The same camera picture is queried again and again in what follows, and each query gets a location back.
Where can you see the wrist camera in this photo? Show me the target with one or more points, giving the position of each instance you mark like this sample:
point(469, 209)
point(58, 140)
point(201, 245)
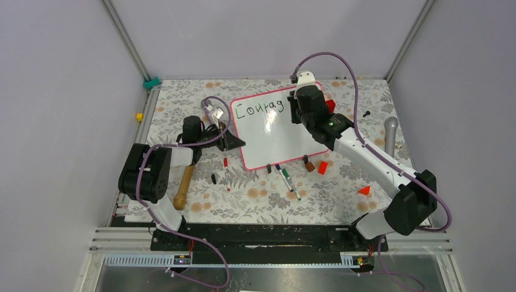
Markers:
point(305, 78)
point(214, 114)

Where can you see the red triangular block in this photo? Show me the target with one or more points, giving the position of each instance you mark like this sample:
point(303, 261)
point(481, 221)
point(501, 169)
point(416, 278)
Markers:
point(365, 191)

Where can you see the green capped marker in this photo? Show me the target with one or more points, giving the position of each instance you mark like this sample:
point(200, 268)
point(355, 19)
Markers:
point(292, 186)

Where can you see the red lego brick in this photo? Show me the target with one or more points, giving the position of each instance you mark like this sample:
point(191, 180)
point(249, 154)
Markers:
point(331, 105)

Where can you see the red rectangular block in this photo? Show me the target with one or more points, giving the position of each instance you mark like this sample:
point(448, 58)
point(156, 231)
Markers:
point(323, 167)

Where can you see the pink framed whiteboard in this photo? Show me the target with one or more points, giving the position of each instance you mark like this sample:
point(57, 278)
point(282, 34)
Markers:
point(263, 122)

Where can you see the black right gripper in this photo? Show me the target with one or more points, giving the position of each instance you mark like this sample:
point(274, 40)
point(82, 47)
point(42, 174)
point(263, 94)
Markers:
point(294, 100)

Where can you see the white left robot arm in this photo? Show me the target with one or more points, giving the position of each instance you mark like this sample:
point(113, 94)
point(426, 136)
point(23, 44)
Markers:
point(145, 174)

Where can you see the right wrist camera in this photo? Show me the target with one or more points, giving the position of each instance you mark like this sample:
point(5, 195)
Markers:
point(305, 78)

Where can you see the teal clamp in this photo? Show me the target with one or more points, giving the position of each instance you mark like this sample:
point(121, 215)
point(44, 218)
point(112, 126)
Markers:
point(151, 83)

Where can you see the floral table mat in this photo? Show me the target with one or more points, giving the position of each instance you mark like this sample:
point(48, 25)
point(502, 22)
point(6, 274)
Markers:
point(257, 196)

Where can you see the red capped marker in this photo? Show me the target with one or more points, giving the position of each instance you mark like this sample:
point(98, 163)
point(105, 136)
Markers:
point(227, 180)

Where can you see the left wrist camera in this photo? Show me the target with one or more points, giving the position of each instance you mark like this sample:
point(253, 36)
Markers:
point(214, 114)

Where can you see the blue capped marker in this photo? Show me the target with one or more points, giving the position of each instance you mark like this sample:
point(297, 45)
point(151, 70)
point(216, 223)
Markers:
point(278, 167)

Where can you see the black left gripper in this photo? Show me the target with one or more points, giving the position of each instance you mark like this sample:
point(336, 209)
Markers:
point(232, 141)

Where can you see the brown wooden cylinder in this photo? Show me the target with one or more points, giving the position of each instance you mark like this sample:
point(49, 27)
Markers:
point(309, 167)

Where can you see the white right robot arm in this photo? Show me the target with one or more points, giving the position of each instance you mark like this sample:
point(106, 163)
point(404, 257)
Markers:
point(410, 192)

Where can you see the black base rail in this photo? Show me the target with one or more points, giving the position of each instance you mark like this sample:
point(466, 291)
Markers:
point(257, 244)

